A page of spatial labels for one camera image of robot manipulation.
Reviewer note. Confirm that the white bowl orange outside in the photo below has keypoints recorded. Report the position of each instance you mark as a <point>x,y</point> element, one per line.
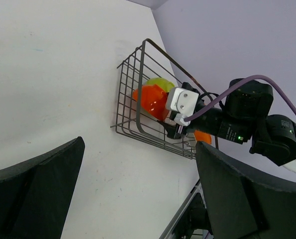
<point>202,136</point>

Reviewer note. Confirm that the lime green bowl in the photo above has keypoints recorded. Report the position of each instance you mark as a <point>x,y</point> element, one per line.
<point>163,83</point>

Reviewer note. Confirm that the dark wire dish rack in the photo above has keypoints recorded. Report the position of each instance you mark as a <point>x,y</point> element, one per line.
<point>148,61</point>

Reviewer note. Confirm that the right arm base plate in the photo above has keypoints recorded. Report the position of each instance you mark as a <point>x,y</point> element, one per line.
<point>195,217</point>

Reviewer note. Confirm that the aluminium frame rail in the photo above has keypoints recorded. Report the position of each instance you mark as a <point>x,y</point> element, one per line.
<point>168,233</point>

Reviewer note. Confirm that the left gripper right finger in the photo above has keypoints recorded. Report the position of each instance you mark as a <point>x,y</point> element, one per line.
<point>244,202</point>

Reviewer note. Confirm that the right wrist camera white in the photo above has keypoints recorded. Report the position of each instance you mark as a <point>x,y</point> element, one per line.
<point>183,102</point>

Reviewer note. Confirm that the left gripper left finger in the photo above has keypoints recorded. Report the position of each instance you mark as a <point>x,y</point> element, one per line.
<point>35,195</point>

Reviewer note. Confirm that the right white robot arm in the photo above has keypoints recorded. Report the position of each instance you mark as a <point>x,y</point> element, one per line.
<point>244,116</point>

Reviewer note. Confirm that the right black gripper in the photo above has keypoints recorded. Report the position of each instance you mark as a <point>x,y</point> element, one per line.
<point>174,130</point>

